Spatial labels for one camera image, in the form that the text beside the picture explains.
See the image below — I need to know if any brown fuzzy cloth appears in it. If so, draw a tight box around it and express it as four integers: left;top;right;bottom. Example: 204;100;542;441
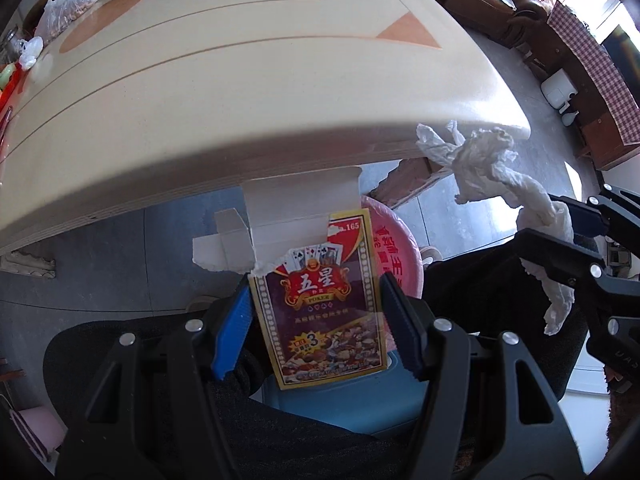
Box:
602;360;640;461

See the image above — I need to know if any white tissue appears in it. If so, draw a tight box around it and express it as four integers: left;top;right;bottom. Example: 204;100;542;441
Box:
416;120;576;336

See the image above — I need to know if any pink plastic item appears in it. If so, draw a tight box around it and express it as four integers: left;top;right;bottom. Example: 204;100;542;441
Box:
15;407;66;461

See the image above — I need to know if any clear plastic bag of nuts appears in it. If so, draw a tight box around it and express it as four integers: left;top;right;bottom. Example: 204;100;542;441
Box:
35;0;101;43

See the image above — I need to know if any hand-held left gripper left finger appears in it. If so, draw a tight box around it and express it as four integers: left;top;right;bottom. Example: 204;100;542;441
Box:
55;280;253;480

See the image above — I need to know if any person's left leg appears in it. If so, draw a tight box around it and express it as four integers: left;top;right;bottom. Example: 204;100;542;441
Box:
42;310;416;480

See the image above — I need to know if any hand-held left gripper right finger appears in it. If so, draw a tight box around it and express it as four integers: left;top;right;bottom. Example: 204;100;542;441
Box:
380;272;586;480

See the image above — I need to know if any white appliance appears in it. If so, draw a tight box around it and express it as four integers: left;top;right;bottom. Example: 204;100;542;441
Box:
541;74;576;108

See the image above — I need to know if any white carved table leg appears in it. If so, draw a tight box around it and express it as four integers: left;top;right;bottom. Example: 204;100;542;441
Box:
0;250;56;278

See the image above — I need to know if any blue plastic container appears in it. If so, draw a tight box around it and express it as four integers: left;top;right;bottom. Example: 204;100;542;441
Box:
262;350;431;436

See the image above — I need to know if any glass jar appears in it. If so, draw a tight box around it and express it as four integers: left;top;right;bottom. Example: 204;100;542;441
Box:
0;27;23;61

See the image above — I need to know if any pink plastic trash bin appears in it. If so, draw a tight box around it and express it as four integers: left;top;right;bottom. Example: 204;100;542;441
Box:
360;195;426;356

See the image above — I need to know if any brown leather sofa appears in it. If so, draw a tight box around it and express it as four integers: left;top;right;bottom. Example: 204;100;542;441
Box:
395;0;548;46

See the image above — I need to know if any red pen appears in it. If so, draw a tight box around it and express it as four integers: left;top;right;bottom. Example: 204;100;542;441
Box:
0;107;13;161

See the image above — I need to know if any small white plastic bag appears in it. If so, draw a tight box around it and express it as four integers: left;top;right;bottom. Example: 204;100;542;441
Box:
17;36;45;70

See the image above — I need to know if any wooden cabinet with checkered cloth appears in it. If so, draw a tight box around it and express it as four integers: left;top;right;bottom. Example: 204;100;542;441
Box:
546;0;640;146

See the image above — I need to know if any playing card box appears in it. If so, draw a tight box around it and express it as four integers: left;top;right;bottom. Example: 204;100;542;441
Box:
192;167;388;391

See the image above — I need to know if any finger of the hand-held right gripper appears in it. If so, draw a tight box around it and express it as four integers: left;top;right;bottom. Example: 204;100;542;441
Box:
547;184;640;236
515;227;640;316

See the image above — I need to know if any black television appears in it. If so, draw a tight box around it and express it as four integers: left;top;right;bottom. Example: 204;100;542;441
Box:
600;24;640;106

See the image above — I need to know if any wooden table leg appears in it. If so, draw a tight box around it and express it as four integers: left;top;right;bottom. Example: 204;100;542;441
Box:
372;155;453;208

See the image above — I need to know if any red tray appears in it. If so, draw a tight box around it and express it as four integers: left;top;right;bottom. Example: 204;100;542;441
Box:
0;62;23;111

